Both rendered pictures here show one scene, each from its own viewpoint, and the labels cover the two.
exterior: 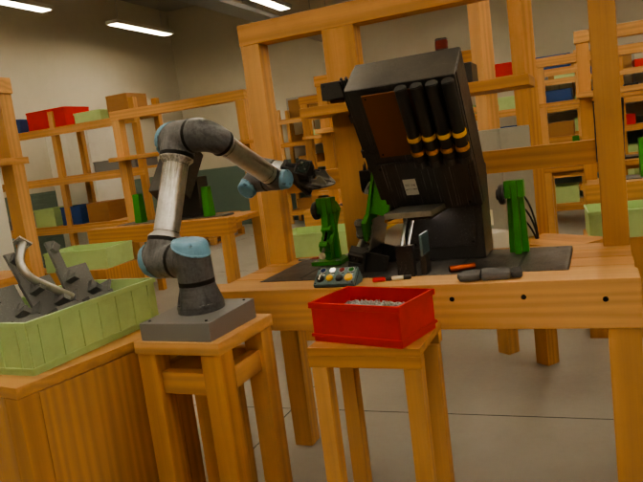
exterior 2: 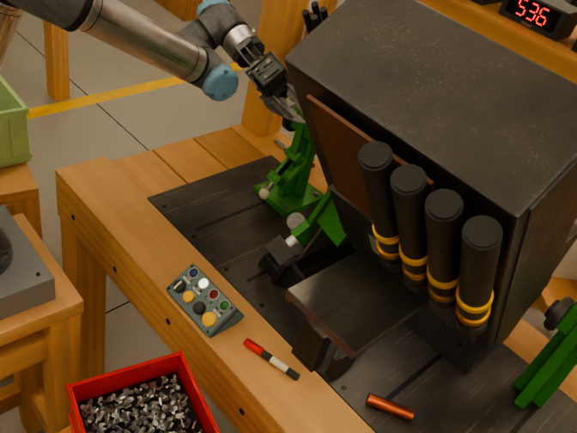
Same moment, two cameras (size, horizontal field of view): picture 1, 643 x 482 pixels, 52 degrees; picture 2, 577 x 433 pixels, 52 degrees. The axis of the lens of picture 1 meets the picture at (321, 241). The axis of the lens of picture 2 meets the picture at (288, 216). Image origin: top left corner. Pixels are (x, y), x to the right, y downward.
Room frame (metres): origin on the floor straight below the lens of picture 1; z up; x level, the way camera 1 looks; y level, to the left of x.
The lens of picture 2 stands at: (1.45, -0.36, 1.86)
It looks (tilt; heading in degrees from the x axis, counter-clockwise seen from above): 39 degrees down; 14
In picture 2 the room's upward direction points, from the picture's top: 15 degrees clockwise
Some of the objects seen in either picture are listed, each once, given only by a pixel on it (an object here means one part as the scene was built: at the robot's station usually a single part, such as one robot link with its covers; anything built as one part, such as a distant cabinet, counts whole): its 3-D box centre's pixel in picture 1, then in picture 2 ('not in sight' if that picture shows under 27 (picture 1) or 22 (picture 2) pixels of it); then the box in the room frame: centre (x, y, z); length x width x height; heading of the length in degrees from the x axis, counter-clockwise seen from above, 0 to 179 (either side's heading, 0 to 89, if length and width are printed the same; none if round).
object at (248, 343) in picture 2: (391, 278); (271, 358); (2.17, -0.22, 0.91); 0.13 x 0.02 x 0.02; 80
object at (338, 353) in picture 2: (425, 252); (351, 346); (2.23, -0.35, 0.97); 0.10 x 0.02 x 0.14; 156
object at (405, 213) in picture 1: (422, 208); (389, 280); (2.29, -0.37, 1.11); 0.39 x 0.16 x 0.03; 156
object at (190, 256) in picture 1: (190, 258); not in sight; (2.06, 0.42, 1.08); 0.13 x 0.12 x 0.14; 56
